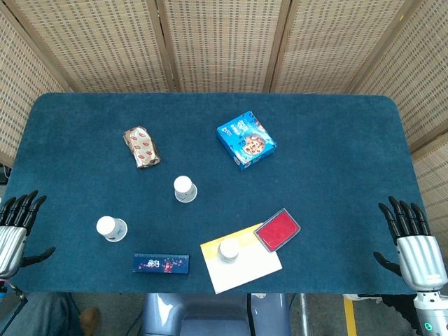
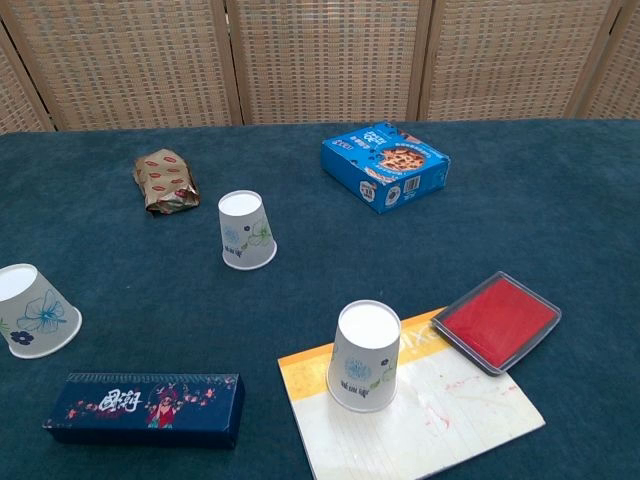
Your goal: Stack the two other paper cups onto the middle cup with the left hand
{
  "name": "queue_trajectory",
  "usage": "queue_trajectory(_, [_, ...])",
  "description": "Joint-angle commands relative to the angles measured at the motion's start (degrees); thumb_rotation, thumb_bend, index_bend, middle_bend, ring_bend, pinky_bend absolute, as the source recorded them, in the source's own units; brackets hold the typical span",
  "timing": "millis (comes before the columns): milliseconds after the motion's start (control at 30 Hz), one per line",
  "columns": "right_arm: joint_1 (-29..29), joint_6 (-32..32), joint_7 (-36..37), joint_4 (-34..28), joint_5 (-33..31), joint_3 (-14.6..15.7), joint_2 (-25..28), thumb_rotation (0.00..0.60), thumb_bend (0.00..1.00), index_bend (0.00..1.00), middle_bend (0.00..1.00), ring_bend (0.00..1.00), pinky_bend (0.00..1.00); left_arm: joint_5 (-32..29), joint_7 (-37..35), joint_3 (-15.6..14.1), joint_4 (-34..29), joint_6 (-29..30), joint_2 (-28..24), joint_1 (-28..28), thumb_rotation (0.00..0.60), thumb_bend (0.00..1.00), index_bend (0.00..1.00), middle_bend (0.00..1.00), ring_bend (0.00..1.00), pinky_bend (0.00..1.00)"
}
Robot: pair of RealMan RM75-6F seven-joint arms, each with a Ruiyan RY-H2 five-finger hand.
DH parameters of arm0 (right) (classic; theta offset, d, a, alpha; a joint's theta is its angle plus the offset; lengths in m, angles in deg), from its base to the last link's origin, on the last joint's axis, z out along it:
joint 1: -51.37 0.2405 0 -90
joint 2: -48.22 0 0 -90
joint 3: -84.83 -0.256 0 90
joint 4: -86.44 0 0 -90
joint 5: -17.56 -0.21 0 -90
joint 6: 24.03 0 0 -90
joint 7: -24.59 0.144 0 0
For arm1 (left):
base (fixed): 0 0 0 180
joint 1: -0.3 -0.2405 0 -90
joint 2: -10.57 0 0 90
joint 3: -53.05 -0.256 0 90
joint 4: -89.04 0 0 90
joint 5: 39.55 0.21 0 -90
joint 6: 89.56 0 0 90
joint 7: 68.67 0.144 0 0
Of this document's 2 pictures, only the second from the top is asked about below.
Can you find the white floral paper cup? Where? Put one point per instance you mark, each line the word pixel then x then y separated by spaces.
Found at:
pixel 365 360
pixel 245 225

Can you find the white paper cup blue flower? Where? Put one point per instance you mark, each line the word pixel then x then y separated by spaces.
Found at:
pixel 35 320

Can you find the blue tablecloth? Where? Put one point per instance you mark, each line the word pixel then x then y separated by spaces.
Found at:
pixel 320 260

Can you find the blue cookie box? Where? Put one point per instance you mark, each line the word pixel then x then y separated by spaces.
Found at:
pixel 385 167

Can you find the brown crumpled snack wrapper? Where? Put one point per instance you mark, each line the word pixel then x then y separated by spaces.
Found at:
pixel 165 182

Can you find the woven folding screen panel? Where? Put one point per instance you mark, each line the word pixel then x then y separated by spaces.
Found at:
pixel 15 100
pixel 510 60
pixel 615 80
pixel 330 60
pixel 130 60

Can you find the red ink pad case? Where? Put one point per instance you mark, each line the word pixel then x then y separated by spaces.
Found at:
pixel 500 322

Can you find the yellow white notebook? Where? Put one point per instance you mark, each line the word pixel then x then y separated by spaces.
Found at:
pixel 425 415

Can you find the dark blue long box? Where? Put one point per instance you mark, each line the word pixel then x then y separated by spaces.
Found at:
pixel 145 407

